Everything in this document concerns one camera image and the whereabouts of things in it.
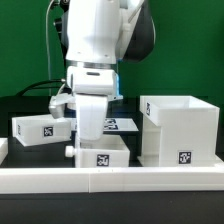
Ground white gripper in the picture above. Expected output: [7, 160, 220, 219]
[67, 66, 115, 142]

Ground white front drawer box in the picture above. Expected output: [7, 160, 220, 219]
[65, 135, 130, 168]

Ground white drawer box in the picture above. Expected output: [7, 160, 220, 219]
[12, 114, 71, 147]
[65, 135, 130, 168]

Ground white drawer cabinet frame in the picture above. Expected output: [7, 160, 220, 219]
[138, 96, 221, 167]

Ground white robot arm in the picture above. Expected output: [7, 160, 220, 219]
[66, 0, 156, 142]

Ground white rear drawer box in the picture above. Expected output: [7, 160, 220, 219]
[12, 114, 71, 147]

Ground marker tag sheet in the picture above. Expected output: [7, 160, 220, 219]
[70, 118, 138, 132]

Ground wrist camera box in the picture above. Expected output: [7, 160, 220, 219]
[49, 93, 75, 119]

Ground black base cable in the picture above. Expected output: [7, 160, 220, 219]
[15, 78, 72, 97]

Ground white hanging cable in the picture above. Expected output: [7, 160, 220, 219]
[45, 0, 56, 97]

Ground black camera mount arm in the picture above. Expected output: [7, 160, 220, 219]
[54, 0, 70, 47]

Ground white left barrier wall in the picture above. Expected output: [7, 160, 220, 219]
[0, 138, 8, 165]

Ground white barrier wall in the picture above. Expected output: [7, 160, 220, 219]
[0, 166, 224, 194]
[0, 138, 8, 165]

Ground white front barrier wall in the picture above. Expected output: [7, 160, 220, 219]
[0, 166, 224, 194]

